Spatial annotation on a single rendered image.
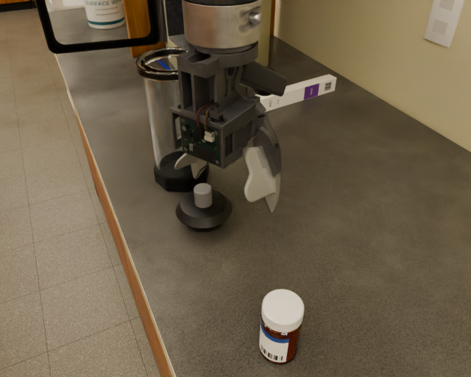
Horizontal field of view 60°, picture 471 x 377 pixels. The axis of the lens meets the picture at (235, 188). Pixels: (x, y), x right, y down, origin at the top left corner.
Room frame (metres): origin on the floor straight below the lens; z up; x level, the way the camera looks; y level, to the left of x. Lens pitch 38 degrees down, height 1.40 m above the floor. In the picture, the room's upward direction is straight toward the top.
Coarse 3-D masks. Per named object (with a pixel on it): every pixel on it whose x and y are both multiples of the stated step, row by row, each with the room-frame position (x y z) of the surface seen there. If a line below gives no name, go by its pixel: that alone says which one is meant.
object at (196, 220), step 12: (192, 192) 0.53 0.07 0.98; (204, 192) 0.49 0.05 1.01; (216, 192) 0.53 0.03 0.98; (180, 204) 0.50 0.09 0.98; (192, 204) 0.50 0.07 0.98; (204, 204) 0.49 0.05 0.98; (216, 204) 0.50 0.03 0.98; (228, 204) 0.50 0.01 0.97; (180, 216) 0.48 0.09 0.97; (192, 216) 0.47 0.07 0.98; (204, 216) 0.47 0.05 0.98; (216, 216) 0.47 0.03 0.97; (228, 216) 0.48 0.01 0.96; (192, 228) 0.47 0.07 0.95; (204, 228) 0.47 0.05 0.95; (216, 228) 0.48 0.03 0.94
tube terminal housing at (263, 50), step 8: (264, 0) 1.10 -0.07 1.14; (264, 8) 1.10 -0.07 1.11; (264, 16) 1.10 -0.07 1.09; (264, 24) 1.11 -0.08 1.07; (264, 32) 1.11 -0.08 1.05; (168, 40) 1.19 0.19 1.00; (264, 40) 1.11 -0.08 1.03; (264, 48) 1.12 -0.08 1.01; (264, 56) 1.12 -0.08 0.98; (264, 64) 1.12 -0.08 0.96
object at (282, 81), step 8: (248, 64) 0.42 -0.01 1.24; (256, 64) 0.43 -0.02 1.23; (248, 72) 0.42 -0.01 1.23; (256, 72) 0.43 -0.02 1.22; (264, 72) 0.45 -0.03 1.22; (272, 72) 0.46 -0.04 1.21; (240, 80) 0.42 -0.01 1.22; (248, 80) 0.42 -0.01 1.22; (256, 80) 0.43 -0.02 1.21; (264, 80) 0.45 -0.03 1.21; (272, 80) 0.46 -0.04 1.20; (280, 80) 0.48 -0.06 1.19; (256, 88) 0.48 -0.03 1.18; (264, 88) 0.45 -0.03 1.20; (272, 88) 0.46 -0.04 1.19; (280, 88) 0.48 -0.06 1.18
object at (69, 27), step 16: (48, 0) 1.13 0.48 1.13; (64, 0) 1.14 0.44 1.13; (80, 0) 1.15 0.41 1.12; (96, 0) 1.16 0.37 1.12; (112, 0) 1.17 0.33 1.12; (128, 0) 1.18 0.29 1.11; (144, 0) 1.19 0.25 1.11; (64, 16) 1.13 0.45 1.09; (80, 16) 1.15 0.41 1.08; (96, 16) 1.16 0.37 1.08; (112, 16) 1.17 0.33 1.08; (128, 16) 1.18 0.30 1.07; (144, 16) 1.19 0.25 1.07; (64, 32) 1.13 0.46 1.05; (80, 32) 1.14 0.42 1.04; (96, 32) 1.15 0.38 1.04; (112, 32) 1.17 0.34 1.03; (128, 32) 1.18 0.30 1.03; (144, 32) 1.19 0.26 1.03
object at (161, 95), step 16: (160, 48) 0.67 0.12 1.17; (176, 48) 0.67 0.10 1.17; (144, 64) 0.60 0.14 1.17; (160, 64) 0.66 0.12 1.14; (176, 64) 0.66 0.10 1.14; (144, 80) 0.60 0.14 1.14; (160, 80) 0.57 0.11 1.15; (176, 80) 0.57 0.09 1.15; (160, 96) 0.58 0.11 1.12; (176, 96) 0.58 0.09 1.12; (160, 112) 0.58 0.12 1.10; (160, 128) 0.58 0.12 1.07; (176, 128) 0.58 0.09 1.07; (160, 144) 0.58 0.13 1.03; (160, 160) 0.59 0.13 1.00; (176, 160) 0.58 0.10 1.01; (176, 176) 0.58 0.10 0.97; (192, 176) 0.58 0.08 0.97
